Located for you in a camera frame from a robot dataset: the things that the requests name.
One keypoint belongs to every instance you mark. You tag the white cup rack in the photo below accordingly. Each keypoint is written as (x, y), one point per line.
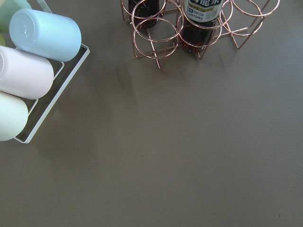
(64, 71)

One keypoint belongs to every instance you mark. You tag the Suntory dark bottle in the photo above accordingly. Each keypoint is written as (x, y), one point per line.
(200, 18)

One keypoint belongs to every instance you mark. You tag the dark bottle in rack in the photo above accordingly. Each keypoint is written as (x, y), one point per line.
(146, 9)

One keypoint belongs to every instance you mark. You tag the light blue cup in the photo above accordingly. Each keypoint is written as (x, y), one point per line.
(45, 34)

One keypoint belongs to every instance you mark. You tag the pink cup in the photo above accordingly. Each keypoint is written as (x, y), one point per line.
(24, 74)

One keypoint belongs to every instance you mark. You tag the pale green cup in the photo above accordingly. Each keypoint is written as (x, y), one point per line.
(13, 116)

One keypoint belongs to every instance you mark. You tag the mint cup behind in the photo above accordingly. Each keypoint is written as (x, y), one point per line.
(7, 10)

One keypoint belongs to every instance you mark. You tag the copper wire bottle rack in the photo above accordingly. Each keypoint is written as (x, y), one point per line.
(160, 27)

